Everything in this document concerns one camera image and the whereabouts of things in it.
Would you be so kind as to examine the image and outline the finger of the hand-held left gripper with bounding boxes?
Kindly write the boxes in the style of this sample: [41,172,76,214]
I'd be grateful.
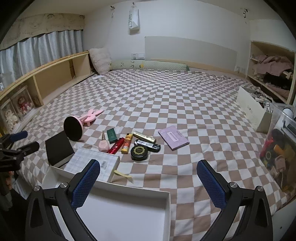
[0,130,28,150]
[0,141,40,173]

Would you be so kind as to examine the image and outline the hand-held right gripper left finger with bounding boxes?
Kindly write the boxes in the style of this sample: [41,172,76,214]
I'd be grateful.
[24,159,101,241]

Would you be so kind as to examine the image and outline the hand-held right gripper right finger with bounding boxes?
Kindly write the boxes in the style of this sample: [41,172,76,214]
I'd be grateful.
[196,159,274,241]

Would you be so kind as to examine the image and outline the black box with white side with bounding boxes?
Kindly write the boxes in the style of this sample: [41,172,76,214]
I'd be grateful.
[45,132,75,168]

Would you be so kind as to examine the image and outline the pink perfume bottle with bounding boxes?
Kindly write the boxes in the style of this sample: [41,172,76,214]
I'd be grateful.
[98,130,110,152]

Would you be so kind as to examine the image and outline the pink bunny stand mirror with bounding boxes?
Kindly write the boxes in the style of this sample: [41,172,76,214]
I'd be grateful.
[63,109,104,142]

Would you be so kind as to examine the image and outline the red tube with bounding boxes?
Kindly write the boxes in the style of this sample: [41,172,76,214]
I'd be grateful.
[107,137,125,155]

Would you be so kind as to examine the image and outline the white cardboard tray box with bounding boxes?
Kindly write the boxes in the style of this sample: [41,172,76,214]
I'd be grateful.
[42,162,171,241]

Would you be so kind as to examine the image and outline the dark green small box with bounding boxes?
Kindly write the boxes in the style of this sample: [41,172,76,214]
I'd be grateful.
[107,128,120,143]

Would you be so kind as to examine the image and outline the yellow orange lighter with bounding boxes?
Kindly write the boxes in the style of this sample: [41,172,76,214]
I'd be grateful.
[121,134,134,154]

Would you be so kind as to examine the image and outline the black round jar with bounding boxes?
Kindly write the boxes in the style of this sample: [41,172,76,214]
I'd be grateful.
[131,146,149,161]

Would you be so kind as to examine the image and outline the black tube with white label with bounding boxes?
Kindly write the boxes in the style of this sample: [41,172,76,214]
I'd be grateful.
[134,139,161,153]

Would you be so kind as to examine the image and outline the gold tube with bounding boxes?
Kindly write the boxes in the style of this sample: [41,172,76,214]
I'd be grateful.
[133,131,156,143]

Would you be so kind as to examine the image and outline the clear plastic bag with items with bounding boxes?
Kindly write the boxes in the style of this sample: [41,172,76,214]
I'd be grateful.
[259,102,296,193]

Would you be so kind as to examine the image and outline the display case with white doll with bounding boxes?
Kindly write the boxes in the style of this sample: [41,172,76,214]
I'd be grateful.
[0,98,19,131]

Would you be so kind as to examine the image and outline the display case with pink doll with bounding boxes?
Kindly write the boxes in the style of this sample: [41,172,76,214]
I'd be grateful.
[10,85,36,121]

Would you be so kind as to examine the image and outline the yellow paper strip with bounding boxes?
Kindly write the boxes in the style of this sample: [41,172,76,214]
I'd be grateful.
[113,170,133,179]

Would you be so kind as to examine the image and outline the long wooden bedside shelf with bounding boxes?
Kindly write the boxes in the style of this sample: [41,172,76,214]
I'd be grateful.
[0,51,94,131]

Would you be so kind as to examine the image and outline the white open cardboard box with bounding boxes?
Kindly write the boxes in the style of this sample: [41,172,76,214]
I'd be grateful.
[236,86,274,134]

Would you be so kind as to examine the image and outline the pale blue curtain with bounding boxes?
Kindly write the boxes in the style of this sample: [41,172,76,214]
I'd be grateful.
[0,30,84,81]

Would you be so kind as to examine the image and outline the brown white checkered blanket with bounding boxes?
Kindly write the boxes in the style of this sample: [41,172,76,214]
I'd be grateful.
[14,68,289,232]

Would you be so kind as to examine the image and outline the white fluffy pillow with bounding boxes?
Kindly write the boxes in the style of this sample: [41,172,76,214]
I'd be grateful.
[89,47,113,75]

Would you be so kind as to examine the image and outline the beige printed curtain valance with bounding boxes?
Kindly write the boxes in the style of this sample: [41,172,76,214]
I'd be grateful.
[0,13,85,50]

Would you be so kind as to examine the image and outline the wooden clothes shelf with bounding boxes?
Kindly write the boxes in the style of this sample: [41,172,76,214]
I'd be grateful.
[246,40,296,105]

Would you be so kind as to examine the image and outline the black clothes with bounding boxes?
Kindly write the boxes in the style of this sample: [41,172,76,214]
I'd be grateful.
[262,72,293,91]

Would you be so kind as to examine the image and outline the pale green bolster pillow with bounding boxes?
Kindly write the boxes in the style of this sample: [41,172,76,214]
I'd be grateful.
[110,60,190,72]

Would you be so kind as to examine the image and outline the pink clothes pile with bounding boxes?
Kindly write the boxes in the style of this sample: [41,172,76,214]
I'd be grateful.
[252,54,294,77]

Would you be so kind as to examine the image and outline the white headboard panel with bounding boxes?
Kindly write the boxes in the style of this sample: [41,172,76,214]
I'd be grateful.
[144,36,238,68]

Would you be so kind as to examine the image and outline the white hanging bag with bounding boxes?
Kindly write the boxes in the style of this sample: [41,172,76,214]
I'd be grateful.
[127,2,141,35]

